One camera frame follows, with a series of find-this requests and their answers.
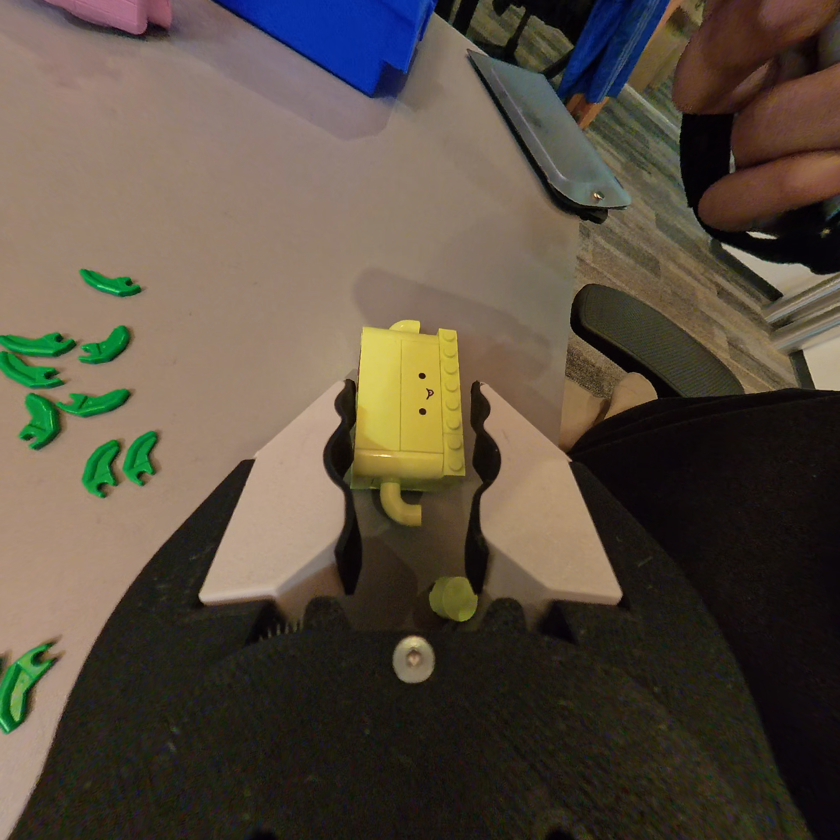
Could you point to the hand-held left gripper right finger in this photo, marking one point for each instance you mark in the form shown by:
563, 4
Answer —
551, 525

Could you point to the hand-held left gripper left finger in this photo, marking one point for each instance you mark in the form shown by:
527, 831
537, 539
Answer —
275, 525

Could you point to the lime green toy brick pot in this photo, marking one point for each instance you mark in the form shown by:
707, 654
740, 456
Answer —
394, 407

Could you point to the person's right hand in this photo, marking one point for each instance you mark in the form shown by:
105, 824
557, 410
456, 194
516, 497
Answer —
774, 131

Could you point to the person's beige trouser leg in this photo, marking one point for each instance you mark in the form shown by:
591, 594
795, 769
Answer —
590, 410

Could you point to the lime green round peg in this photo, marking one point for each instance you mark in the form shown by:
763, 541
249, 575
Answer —
451, 598

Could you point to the grey metal plate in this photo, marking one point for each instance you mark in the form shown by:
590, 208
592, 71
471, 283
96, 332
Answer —
544, 124

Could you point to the black mesh chair armrest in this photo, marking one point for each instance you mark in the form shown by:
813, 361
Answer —
649, 341

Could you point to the scattered green leaf pieces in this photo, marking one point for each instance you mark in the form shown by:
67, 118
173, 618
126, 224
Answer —
39, 344

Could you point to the blue plastic bin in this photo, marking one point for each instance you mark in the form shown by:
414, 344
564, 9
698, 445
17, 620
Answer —
328, 33

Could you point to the pink toy brick plant pot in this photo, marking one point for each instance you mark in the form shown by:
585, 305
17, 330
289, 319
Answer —
111, 13

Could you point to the black desk frame bar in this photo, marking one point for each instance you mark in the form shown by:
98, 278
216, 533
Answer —
748, 270

